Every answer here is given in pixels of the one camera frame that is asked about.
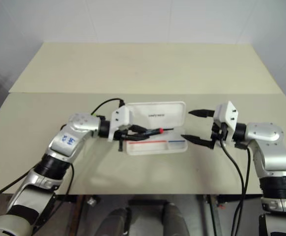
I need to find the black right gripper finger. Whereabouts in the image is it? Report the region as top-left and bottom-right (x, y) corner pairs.
(188, 108), (215, 118)
(180, 134), (214, 148)

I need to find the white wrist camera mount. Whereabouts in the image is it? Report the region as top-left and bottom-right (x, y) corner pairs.
(213, 100), (239, 143)
(108, 105), (133, 142)

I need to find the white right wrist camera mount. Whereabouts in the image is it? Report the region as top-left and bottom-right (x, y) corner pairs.
(213, 100), (239, 143)

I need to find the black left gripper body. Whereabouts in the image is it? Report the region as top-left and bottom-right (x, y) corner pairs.
(113, 124), (134, 152)

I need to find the black marker with red cap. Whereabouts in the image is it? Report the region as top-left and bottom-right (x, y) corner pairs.
(145, 127), (176, 135)

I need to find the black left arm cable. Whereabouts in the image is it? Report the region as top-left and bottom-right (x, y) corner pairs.
(31, 164), (75, 232)

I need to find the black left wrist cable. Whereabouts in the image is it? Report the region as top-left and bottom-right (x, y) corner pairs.
(90, 98), (126, 116)

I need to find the dark rounded shape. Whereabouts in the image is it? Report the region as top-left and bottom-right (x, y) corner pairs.
(161, 204), (191, 236)
(105, 207), (134, 236)

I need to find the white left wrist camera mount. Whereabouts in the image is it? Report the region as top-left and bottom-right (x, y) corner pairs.
(108, 105), (133, 142)

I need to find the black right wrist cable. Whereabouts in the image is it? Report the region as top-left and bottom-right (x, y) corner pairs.
(236, 144), (252, 197)
(220, 137), (245, 236)

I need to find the white plastic pencil case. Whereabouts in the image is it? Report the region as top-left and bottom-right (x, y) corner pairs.
(125, 100), (189, 156)

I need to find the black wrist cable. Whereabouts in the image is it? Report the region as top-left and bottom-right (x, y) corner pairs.
(90, 98), (126, 116)
(236, 144), (252, 197)
(220, 137), (245, 236)

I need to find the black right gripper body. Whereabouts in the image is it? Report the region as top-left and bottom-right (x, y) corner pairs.
(208, 119), (229, 150)

